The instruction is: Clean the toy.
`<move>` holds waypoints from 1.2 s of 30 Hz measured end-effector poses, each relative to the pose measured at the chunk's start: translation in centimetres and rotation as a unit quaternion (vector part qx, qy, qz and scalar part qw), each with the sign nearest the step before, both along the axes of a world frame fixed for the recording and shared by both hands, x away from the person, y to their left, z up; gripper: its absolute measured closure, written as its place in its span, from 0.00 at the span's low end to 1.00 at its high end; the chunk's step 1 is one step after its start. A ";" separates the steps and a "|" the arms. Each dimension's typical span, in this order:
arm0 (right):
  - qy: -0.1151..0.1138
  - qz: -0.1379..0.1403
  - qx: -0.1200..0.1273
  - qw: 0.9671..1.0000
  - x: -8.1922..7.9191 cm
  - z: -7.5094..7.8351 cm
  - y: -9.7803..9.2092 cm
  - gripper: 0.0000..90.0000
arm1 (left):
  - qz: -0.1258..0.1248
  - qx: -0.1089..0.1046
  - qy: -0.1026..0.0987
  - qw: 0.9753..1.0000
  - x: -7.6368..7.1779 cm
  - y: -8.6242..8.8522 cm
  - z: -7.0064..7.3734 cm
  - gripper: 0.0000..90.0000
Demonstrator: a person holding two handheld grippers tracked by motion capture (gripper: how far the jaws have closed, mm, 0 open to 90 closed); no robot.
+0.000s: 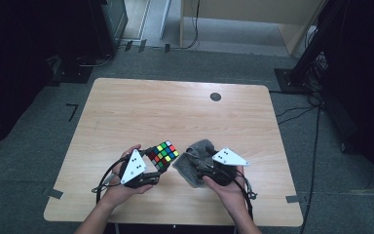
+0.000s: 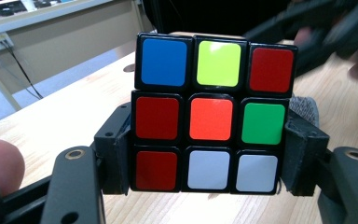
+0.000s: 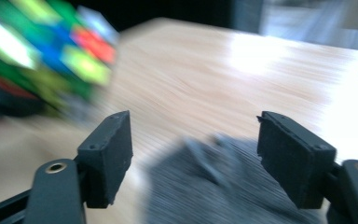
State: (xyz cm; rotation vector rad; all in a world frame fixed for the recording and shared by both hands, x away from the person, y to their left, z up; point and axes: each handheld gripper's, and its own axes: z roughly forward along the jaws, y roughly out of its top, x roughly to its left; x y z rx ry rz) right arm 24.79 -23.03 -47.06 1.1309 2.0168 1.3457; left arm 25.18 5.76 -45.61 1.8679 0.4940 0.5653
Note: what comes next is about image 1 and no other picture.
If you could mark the multicoloured puzzle cube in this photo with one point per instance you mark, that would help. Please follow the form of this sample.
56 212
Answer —
164 155

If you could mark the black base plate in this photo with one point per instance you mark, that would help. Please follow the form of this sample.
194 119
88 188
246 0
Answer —
71 74

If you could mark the grey floor tape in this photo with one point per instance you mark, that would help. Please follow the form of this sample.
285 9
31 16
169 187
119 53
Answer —
56 194
292 199

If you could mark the black metal stand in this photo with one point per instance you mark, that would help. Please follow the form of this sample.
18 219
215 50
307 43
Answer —
292 81

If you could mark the dark curtain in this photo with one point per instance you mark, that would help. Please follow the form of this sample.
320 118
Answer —
19 65
363 81

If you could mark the short black floor tape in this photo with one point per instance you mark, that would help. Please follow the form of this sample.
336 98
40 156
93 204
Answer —
142 45
167 48
128 45

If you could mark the light wooden desk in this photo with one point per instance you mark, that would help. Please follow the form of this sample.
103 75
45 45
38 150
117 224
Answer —
240 9

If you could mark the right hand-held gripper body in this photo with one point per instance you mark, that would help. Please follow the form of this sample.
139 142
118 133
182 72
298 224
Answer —
222 169

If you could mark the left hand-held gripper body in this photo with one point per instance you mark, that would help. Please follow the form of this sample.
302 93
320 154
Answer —
136 169

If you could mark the person's left hand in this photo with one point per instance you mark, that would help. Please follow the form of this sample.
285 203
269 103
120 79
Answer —
120 191

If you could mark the dark round table grommet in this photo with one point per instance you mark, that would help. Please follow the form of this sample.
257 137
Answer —
215 97

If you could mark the black cabinet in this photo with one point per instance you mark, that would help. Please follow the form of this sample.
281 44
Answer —
110 22

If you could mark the grey cloth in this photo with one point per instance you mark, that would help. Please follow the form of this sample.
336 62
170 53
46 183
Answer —
190 165

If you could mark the white post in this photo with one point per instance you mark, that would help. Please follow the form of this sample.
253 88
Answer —
165 16

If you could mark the black angled floor tape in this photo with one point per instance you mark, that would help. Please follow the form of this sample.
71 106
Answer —
73 112

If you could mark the person's right hand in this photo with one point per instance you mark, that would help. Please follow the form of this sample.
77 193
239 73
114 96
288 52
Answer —
229 195

